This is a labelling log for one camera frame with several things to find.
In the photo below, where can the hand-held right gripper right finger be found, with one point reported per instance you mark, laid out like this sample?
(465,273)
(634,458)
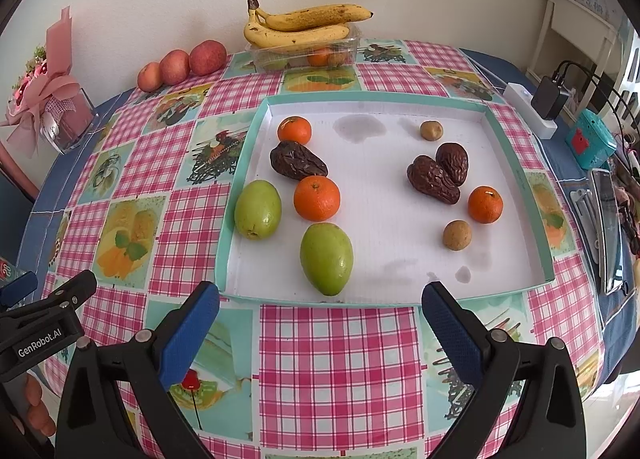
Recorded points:
(452,339)

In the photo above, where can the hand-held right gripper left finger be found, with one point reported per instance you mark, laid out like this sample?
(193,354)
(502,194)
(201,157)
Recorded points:
(190,339)

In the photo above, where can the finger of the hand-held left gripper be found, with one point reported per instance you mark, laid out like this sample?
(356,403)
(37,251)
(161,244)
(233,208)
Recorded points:
(17,285)
(65,295)

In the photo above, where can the white tray with teal rim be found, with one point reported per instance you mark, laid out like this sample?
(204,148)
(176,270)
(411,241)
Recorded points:
(390,219)

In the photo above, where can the orange tangerine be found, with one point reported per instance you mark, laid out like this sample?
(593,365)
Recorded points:
(295,130)
(485,204)
(316,197)

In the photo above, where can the green jujube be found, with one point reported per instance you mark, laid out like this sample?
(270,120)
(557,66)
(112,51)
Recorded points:
(326,258)
(257,209)

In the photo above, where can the brown wrinkled date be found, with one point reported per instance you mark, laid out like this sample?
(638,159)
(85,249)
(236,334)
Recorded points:
(298,162)
(453,161)
(432,180)

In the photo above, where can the person's left hand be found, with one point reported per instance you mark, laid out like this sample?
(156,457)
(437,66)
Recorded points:
(36,404)

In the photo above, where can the pink checkered tablecloth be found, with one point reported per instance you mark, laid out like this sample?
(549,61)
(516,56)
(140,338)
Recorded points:
(340,364)

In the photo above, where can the square glass vase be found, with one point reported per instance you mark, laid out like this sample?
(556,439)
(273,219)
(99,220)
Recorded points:
(75,129)

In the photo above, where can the silver phone stand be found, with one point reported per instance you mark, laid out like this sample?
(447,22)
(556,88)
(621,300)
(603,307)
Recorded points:
(582,211)

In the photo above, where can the pink wrapped flower bouquet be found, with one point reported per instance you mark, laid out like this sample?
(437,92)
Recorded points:
(55,64)

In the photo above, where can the red apple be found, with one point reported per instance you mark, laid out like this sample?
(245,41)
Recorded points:
(149,77)
(207,57)
(174,67)

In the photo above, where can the teal toy box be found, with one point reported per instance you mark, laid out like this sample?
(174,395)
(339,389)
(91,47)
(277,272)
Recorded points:
(592,139)

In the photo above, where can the white power strip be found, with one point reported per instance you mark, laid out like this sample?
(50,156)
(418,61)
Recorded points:
(517,94)

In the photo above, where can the black charger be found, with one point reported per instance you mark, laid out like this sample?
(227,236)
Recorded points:
(550,98)

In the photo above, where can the clear plastic container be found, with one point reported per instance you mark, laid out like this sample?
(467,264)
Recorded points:
(265,59)

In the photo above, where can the small tangerine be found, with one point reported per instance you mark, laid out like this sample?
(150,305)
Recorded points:
(318,58)

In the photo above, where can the yellow banana bunch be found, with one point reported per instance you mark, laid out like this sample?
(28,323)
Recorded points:
(300,19)

